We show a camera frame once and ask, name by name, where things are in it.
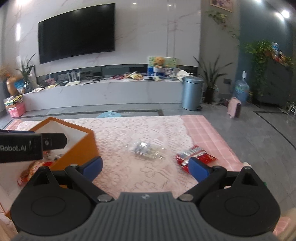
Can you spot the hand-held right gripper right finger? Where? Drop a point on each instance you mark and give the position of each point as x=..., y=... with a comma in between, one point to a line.
x=197, y=169

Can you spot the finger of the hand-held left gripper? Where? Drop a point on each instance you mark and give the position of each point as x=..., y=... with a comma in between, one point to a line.
x=55, y=141

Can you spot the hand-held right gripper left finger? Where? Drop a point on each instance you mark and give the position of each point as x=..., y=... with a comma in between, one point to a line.
x=92, y=168

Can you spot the red snack packet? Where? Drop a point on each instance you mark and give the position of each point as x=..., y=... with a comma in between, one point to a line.
x=201, y=154

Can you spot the orange cardboard box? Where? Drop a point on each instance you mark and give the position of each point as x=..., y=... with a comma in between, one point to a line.
x=76, y=153

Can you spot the yellow red snack bag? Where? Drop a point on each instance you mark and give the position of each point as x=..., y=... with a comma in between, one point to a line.
x=29, y=172

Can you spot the pile of snacks on console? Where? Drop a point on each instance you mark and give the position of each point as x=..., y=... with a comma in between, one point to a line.
x=133, y=76

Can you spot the pink checked tablecloth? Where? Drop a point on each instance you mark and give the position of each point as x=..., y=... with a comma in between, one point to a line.
x=215, y=139

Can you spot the pink storage box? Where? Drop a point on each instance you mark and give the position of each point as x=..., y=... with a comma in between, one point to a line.
x=16, y=110

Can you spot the stack of magazines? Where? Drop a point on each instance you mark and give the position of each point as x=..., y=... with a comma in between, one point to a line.
x=13, y=99

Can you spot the clear white-label snack packet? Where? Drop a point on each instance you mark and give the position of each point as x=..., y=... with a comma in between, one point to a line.
x=145, y=150

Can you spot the gold vase with dried flowers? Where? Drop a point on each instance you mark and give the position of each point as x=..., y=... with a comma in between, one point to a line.
x=10, y=85

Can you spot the white router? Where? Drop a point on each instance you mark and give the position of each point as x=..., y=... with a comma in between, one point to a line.
x=74, y=80

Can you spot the pink space heater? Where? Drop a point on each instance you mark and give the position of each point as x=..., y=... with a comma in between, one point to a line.
x=234, y=107

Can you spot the blue-grey trash can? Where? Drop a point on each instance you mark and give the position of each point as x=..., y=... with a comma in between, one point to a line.
x=192, y=95

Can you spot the green plant in vase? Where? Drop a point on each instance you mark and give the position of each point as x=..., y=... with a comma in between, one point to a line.
x=26, y=71

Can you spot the white marble tv console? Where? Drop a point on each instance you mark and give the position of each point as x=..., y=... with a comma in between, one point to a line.
x=115, y=92

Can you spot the potted long-leaf plant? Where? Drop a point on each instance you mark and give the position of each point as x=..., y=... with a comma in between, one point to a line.
x=211, y=88

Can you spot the blue water bottle with pump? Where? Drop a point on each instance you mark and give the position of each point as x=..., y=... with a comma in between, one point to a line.
x=241, y=89

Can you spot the white round object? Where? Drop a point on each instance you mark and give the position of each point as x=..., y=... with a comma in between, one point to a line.
x=182, y=75

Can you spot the teddy bear picture board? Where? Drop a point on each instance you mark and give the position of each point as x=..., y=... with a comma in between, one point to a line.
x=161, y=67

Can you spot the black television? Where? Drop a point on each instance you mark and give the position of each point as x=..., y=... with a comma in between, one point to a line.
x=76, y=32

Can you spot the small white stool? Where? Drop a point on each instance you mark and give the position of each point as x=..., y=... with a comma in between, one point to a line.
x=291, y=108

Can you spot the dark grey cabinet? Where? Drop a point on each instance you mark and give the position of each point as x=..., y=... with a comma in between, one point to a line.
x=275, y=85

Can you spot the trailing green plant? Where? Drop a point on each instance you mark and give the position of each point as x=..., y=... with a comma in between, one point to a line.
x=259, y=62

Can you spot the items on cabinet top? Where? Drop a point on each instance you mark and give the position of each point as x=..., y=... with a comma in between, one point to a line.
x=279, y=53

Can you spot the framed picture with flowers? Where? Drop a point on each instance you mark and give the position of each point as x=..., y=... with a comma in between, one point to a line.
x=221, y=5

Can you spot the climbing wall plant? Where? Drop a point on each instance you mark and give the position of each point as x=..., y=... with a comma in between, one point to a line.
x=222, y=20

